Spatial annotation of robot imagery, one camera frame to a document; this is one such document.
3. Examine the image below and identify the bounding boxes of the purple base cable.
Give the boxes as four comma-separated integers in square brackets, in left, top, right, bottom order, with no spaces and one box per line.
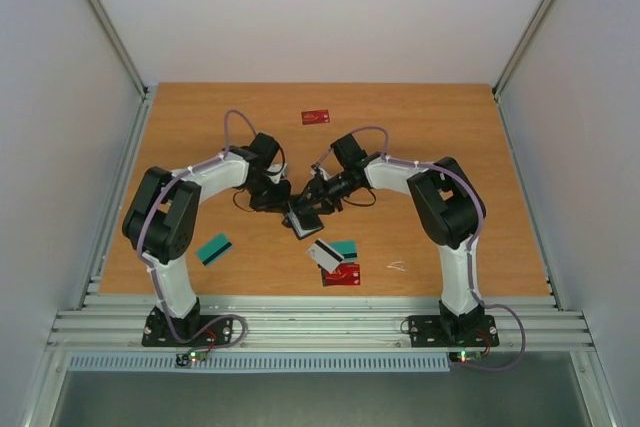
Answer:
[459,302,527,373]
[172,315,247,351]

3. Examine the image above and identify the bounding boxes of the right controller board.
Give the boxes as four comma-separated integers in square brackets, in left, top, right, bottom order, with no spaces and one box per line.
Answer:
[449,350,486,364]

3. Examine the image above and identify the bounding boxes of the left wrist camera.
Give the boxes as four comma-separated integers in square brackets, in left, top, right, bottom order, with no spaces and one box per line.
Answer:
[266,162,289,183]

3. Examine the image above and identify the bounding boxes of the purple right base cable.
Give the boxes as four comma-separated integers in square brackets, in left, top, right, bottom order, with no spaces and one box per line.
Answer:
[459,302,527,373]

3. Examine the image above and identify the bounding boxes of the left rear aluminium post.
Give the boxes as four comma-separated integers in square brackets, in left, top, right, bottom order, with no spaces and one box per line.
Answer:
[85,0,148,99]

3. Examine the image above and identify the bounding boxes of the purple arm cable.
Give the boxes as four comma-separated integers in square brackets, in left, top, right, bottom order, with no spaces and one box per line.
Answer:
[135,109,259,343]
[314,125,486,308]

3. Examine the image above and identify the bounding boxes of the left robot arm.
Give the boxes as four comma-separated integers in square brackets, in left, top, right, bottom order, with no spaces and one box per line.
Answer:
[122,133,291,345]

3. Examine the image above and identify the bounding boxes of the aluminium front rail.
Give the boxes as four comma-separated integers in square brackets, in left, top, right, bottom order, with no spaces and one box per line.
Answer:
[47,294,594,352]

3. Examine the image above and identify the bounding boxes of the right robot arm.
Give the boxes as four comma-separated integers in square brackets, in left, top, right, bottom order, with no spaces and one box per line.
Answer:
[287,133,486,345]

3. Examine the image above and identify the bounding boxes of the large teal card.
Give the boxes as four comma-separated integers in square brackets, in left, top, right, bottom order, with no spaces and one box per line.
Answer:
[329,240,358,262]

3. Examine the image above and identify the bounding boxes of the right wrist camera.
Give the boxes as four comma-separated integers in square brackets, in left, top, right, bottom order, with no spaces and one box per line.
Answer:
[311,163,330,182]

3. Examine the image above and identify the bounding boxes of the white slotted cable duct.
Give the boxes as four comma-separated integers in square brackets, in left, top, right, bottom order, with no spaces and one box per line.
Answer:
[68,352,450,374]

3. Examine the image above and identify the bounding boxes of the aluminium post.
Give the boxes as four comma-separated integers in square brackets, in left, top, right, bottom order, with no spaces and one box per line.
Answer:
[492,0,557,102]
[85,0,148,99]

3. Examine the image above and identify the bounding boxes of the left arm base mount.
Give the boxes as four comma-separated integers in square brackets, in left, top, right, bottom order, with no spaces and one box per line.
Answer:
[141,300,237,348]

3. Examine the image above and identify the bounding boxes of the white card with black stripe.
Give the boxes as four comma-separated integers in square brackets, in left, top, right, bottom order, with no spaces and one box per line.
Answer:
[306,239,345,273]

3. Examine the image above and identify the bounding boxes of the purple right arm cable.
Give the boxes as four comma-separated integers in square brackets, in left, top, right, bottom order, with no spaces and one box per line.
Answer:
[314,125,486,308]

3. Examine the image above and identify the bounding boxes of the red card in pile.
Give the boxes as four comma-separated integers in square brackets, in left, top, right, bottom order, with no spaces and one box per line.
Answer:
[321,263,361,287]

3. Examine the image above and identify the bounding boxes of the controller board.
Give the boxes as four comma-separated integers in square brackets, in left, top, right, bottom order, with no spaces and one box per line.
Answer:
[174,351,208,368]
[449,350,486,364]

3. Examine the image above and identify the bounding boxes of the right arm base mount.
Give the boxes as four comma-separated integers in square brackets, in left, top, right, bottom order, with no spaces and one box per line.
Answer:
[401,301,500,349]

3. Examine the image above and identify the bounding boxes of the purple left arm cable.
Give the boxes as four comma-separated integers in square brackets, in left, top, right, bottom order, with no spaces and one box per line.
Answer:
[135,109,259,343]

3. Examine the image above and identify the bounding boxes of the right rear aluminium post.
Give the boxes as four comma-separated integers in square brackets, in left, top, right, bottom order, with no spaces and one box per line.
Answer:
[492,0,557,102]

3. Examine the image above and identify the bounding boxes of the black leather card holder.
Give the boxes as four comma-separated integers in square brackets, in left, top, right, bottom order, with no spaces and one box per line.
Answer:
[282,201,324,240]

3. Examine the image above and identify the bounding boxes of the left controller board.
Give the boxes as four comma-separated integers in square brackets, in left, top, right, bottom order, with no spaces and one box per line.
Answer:
[174,351,208,368]

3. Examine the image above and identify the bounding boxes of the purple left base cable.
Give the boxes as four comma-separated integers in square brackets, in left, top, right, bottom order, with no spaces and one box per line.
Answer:
[172,315,247,351]

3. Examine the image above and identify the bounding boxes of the lone red card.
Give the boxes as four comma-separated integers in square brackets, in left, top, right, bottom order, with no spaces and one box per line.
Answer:
[301,109,330,125]

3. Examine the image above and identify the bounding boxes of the teal card far left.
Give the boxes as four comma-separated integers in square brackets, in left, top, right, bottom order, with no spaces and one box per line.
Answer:
[196,233,232,266]

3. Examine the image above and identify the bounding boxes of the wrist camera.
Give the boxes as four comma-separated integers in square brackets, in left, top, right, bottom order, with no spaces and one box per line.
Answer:
[266,162,289,183]
[311,163,330,182]

